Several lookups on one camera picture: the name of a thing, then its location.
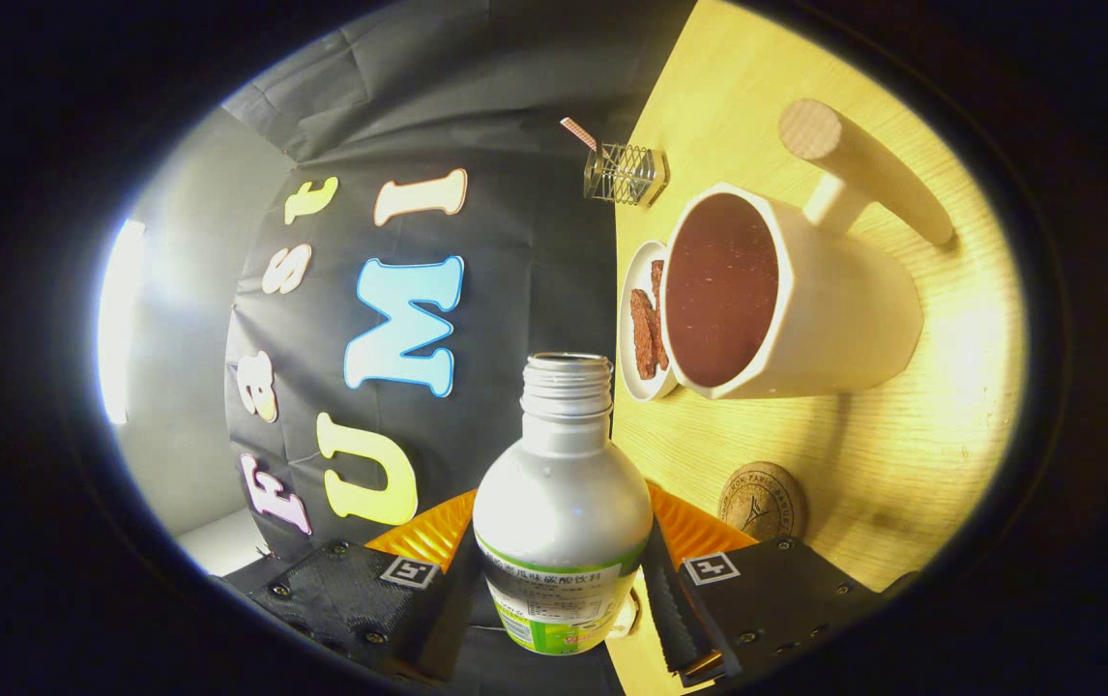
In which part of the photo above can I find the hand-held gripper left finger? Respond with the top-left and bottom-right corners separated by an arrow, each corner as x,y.
225,488 -> 493,687

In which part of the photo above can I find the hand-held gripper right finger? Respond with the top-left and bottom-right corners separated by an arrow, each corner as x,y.
641,480 -> 913,689

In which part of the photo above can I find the round cork coaster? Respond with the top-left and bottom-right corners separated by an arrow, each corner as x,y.
718,461 -> 806,542

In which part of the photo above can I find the silver juice bottle green label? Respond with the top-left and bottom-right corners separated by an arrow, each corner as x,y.
472,353 -> 655,656

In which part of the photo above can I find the white cup wooden handle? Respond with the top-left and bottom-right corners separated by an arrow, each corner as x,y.
660,99 -> 956,400

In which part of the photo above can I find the white oval plate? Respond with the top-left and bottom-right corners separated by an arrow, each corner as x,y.
619,240 -> 682,402

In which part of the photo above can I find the light wooden table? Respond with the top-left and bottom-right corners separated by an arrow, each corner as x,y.
607,0 -> 1029,696

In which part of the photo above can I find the brown meat slice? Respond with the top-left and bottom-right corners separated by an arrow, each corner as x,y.
629,288 -> 662,381
651,259 -> 669,368

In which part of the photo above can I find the black backdrop cloth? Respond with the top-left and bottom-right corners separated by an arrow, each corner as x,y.
222,0 -> 700,696

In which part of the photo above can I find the clear wire-pattern straw holder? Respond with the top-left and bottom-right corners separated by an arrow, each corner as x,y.
583,143 -> 668,206

